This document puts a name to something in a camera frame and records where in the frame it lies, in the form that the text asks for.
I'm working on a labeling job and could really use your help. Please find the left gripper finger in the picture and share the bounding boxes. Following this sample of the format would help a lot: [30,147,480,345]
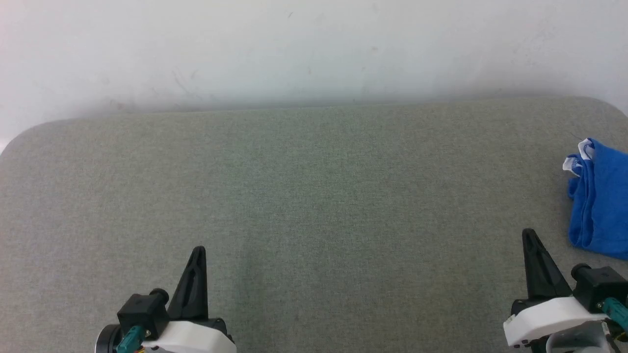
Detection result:
[168,246,209,322]

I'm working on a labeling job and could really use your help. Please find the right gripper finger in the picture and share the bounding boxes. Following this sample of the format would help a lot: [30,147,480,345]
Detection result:
[522,228,574,301]

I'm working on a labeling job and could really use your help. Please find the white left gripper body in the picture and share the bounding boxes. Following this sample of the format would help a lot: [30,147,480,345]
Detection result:
[141,318,237,353]

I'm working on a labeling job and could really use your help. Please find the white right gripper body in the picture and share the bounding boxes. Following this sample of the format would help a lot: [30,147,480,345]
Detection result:
[503,296,610,350]

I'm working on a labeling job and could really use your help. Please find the blue garment with white trim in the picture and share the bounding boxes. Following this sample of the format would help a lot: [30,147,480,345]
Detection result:
[562,138,628,260]

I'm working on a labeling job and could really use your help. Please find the grey fabric sofa cushion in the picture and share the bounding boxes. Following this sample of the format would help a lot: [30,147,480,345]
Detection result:
[0,97,628,353]

